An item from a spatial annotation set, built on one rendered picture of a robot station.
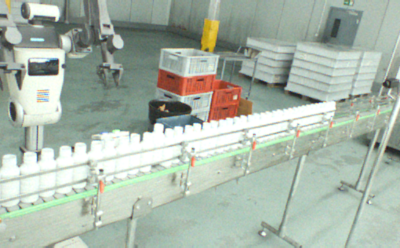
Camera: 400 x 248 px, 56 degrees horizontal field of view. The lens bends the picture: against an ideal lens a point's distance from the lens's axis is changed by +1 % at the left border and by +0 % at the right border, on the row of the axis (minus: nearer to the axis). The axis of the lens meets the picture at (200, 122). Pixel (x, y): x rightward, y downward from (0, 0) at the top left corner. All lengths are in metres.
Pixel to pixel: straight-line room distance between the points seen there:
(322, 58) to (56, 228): 7.23
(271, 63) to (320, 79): 1.30
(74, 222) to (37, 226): 0.14
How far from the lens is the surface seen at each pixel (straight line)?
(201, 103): 4.46
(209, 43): 11.85
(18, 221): 1.36
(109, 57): 1.80
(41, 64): 1.89
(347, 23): 12.30
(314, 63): 8.22
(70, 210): 1.44
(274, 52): 8.83
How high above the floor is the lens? 1.73
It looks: 18 degrees down
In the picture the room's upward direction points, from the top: 10 degrees clockwise
